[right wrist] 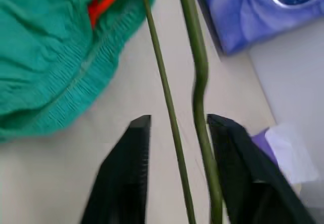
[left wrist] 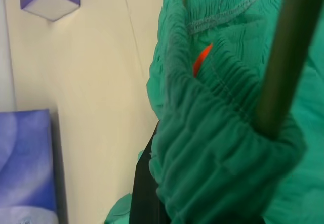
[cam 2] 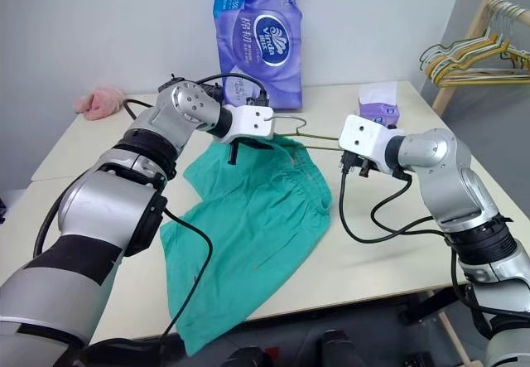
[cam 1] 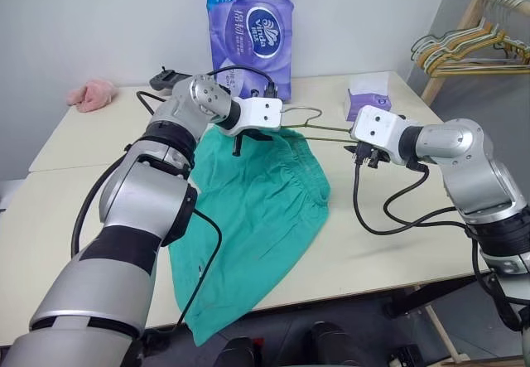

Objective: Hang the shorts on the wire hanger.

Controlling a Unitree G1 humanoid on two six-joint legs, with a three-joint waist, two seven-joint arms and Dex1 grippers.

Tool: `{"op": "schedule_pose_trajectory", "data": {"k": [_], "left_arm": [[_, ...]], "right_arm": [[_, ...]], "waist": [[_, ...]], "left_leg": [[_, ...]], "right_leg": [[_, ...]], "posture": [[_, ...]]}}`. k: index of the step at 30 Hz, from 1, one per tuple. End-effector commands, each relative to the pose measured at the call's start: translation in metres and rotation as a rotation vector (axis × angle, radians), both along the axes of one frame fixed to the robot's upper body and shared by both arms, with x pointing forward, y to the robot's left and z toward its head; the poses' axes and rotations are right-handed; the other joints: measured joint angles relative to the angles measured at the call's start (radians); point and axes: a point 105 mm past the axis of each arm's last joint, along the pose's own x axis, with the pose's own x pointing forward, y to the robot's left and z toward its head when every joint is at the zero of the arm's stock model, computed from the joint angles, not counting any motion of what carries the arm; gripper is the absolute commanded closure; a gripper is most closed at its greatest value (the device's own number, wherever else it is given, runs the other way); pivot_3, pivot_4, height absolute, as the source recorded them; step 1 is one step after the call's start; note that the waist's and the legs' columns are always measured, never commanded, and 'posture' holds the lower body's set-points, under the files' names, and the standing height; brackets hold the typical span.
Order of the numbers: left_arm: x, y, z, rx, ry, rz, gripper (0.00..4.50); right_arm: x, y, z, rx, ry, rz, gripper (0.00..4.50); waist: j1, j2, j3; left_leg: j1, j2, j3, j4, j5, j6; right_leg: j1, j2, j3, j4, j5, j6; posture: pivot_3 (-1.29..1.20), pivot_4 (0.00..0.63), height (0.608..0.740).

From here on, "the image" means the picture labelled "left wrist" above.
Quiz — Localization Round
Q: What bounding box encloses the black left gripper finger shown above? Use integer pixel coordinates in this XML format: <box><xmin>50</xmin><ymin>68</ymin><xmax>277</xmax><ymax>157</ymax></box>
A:
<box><xmin>128</xmin><ymin>119</ymin><xmax>176</xmax><ymax>224</ymax></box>

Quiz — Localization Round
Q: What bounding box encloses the green fabric garment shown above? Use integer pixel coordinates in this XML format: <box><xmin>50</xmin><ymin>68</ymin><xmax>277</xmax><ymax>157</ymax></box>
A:
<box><xmin>105</xmin><ymin>0</ymin><xmax>324</xmax><ymax>224</ymax></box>

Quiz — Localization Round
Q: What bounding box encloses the blue tissue pack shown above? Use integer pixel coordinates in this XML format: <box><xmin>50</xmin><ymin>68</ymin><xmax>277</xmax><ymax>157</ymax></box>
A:
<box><xmin>0</xmin><ymin>108</ymin><xmax>58</xmax><ymax>224</ymax></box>

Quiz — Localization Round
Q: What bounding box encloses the orange tag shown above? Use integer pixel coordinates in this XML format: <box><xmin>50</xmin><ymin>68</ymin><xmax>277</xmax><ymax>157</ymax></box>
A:
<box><xmin>193</xmin><ymin>42</ymin><xmax>214</xmax><ymax>78</ymax></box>

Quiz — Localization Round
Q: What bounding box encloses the purple white box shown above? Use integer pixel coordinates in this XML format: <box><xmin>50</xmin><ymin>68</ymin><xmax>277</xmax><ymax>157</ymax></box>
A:
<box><xmin>20</xmin><ymin>0</ymin><xmax>82</xmax><ymax>22</ymax></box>

